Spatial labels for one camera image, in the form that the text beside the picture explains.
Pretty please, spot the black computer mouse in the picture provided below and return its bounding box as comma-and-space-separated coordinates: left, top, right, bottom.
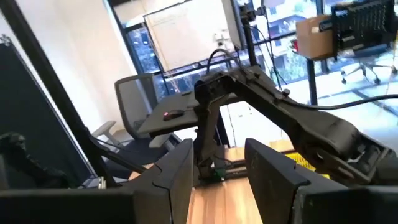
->
163, 109, 185, 121

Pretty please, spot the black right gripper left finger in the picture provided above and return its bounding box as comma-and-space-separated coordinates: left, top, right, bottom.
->
133, 139, 195, 224

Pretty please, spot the brown cardboard box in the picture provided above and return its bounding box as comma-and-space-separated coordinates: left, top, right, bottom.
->
295, 14, 336, 60

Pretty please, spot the grey side table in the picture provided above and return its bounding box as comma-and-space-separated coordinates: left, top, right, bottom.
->
136, 91, 243, 138

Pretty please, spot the white whiteboard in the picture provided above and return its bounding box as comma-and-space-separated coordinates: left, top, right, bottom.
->
143, 0, 243, 72

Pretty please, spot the office chair wheeled base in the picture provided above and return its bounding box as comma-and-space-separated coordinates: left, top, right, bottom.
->
340, 60, 398, 85

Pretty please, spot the grey mesh office chair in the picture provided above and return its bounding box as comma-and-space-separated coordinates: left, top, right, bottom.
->
91, 73, 183, 166

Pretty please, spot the yellow plastic basket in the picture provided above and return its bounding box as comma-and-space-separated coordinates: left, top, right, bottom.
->
284, 151, 331, 180

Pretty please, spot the large glass window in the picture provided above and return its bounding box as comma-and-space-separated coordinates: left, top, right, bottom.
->
123, 0, 398, 103

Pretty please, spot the black metal post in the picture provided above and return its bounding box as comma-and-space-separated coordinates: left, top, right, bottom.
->
306, 58, 318, 106

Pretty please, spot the large black screen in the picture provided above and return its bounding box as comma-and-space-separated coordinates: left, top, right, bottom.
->
0, 40, 96, 189

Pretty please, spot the black tripod stand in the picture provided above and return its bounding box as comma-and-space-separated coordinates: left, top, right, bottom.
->
238, 2, 259, 68

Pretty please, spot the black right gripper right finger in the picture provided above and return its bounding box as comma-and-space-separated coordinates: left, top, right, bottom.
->
244, 138, 312, 224

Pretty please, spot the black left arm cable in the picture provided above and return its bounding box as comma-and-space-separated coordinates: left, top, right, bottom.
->
206, 48, 398, 110

